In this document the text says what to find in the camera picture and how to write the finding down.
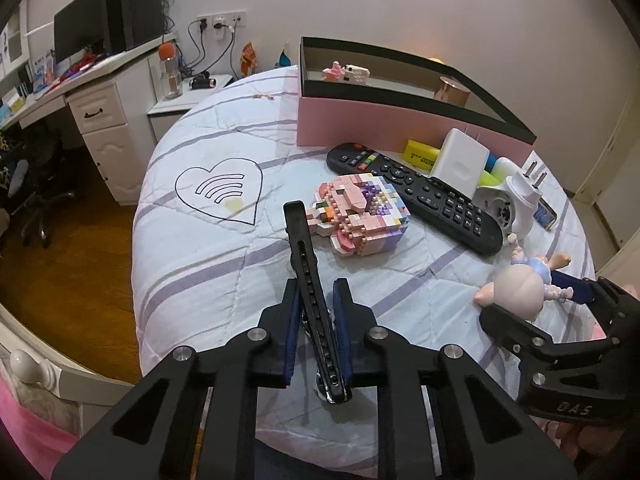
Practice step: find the white rectangular charger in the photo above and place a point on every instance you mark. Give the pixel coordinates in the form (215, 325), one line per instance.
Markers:
(457, 160)

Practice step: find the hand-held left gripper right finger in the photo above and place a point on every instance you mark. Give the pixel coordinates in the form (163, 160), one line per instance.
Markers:
(342, 332)

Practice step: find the pink cloth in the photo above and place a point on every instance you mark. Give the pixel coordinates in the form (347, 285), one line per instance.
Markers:
(30, 435)

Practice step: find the black office chair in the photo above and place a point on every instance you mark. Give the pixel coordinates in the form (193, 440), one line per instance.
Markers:
(35, 195)

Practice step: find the yellow green tube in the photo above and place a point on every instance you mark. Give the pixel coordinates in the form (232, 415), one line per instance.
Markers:
(487, 172)

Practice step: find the yellow packet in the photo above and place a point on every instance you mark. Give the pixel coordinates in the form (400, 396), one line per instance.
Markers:
(420, 155)

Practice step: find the white kitty block toy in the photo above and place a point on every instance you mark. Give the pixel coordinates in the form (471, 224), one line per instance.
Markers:
(345, 72)

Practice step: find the clear bottle with orange cap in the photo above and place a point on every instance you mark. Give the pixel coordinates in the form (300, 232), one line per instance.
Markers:
(171, 75)

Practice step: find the small blue box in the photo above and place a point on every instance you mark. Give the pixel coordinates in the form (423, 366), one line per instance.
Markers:
(544, 215)

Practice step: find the small black device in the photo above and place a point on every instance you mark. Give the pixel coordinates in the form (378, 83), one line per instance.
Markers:
(202, 81)

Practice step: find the white bed frame post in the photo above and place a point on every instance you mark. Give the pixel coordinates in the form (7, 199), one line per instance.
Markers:
(30, 365)

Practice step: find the blue snack bag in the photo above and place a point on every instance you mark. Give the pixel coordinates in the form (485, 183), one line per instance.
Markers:
(284, 57)

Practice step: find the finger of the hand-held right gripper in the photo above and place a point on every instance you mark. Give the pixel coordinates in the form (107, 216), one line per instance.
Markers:
(575, 290)
(515, 335)

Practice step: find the black hair clip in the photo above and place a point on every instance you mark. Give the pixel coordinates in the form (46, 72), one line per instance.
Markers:
(304, 255)

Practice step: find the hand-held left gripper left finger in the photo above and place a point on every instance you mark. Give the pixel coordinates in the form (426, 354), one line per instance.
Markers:
(292, 332)

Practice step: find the white wall socket strip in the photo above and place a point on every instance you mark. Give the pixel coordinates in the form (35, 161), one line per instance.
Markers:
(222, 21)

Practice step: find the black monitor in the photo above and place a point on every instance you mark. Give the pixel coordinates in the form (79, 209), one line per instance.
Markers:
(77, 25)

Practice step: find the black remote control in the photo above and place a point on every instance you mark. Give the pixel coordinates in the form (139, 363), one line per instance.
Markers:
(440, 200)

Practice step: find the white desk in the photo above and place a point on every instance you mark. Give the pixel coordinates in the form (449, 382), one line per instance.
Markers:
(100, 110)

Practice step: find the pink block toy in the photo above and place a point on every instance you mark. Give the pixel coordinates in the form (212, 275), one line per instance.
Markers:
(360, 215)

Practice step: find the small doll figure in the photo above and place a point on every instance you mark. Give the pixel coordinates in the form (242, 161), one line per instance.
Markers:
(515, 285)

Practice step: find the pink box with black rim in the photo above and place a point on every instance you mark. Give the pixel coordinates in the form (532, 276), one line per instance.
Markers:
(350, 120)

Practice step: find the white nightstand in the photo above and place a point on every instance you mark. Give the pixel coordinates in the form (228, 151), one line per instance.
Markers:
(175, 110)

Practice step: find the white plug adapter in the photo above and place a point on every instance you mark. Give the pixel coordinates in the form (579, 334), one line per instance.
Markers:
(520, 200)

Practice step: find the black computer tower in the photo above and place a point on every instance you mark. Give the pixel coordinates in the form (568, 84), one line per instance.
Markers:
(135, 10)

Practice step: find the rose gold cylinder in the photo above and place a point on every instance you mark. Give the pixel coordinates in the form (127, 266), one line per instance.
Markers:
(450, 91)

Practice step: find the orange snack bag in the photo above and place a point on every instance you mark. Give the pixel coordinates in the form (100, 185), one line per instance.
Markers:
(249, 60)

